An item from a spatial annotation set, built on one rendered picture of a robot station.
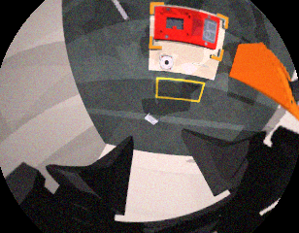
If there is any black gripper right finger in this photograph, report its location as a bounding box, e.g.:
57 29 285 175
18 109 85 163
182 128 267 197

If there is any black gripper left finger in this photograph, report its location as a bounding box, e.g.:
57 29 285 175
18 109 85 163
45 136 134 216

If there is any white rectangular bar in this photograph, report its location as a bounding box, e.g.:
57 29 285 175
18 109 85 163
112 0 130 20

